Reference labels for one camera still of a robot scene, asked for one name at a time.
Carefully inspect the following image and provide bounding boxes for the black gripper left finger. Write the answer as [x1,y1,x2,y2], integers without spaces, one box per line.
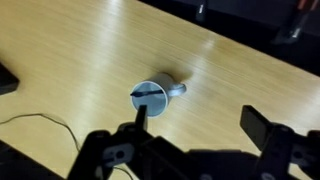
[67,104,158,180]

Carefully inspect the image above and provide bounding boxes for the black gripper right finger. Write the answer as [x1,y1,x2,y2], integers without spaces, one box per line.
[239,104,320,180]

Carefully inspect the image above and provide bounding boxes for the dark blue pen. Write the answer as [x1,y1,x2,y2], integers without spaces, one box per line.
[129,88,165,98]

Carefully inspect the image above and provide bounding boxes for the black box edge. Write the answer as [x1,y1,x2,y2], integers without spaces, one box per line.
[0,139,65,180]

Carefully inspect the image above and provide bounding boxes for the grey ceramic mug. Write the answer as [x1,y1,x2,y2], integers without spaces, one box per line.
[129,72,188,119]

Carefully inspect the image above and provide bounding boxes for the dark stand leg with foot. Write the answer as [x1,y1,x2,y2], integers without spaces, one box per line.
[270,0,319,46]

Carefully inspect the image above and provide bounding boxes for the flat black device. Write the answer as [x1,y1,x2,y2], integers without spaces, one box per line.
[0,62,20,96]

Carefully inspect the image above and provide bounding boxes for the thin grey cable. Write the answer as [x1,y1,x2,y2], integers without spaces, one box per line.
[0,113,134,180]

